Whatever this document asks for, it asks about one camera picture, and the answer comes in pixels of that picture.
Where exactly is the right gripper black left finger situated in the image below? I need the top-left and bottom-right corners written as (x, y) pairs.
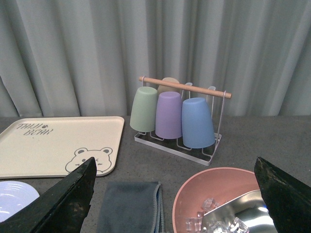
top-left (0, 157), bottom-right (97, 233)

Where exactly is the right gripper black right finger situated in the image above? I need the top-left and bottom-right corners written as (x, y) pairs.
top-left (254, 157), bottom-right (311, 233)

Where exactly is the white ribbed plate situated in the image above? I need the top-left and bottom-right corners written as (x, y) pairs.
top-left (0, 181), bottom-right (39, 222)

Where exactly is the metal scoop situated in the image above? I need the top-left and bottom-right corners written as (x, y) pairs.
top-left (201, 190), bottom-right (277, 233)

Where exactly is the clear ice cube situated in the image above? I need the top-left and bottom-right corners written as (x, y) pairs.
top-left (228, 217), bottom-right (249, 233)
top-left (185, 217), bottom-right (202, 233)
top-left (201, 198), bottom-right (219, 212)

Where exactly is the beige bear tray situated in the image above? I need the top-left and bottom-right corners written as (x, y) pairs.
top-left (0, 116), bottom-right (124, 179)

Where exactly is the grey folded cloth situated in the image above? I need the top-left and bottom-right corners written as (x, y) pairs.
top-left (97, 182), bottom-right (165, 233)

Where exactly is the pink bowl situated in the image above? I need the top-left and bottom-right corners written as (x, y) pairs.
top-left (172, 167), bottom-right (259, 233)

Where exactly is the blue plastic cup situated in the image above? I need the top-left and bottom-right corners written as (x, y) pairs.
top-left (182, 98), bottom-right (215, 149)

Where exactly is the green plastic cup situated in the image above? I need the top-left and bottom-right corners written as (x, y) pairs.
top-left (130, 86), bottom-right (158, 132)

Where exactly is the purple plastic cup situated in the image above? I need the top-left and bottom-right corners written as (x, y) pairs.
top-left (155, 92), bottom-right (182, 139)

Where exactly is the grey curtain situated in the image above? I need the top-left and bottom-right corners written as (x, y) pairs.
top-left (0, 0), bottom-right (311, 117)

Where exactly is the beige plastic cup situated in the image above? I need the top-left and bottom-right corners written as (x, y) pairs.
top-left (157, 77), bottom-right (180, 95)

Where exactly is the white wire cup rack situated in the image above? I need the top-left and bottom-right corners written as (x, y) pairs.
top-left (134, 76), bottom-right (232, 166)

